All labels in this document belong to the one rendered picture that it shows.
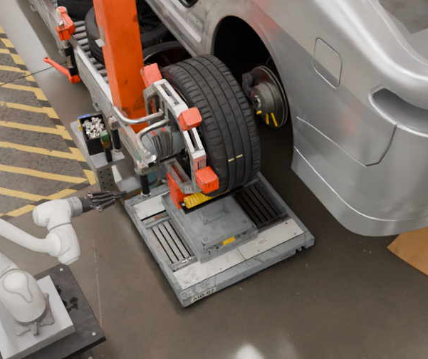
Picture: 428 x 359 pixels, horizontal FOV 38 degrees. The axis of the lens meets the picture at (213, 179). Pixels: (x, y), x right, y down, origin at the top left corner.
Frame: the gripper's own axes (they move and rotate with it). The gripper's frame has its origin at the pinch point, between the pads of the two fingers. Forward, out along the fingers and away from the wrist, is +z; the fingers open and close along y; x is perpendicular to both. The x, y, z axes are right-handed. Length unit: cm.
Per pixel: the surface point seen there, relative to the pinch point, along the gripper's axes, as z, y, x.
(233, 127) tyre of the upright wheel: 38, -24, -47
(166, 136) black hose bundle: 12.1, -11.2, -39.4
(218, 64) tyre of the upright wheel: 44, 3, -63
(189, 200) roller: 35.4, -9.2, 6.7
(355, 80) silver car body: 46, -69, -97
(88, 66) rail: 51, 140, 17
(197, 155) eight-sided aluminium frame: 22.4, -22.4, -34.6
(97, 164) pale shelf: 14, 48, 22
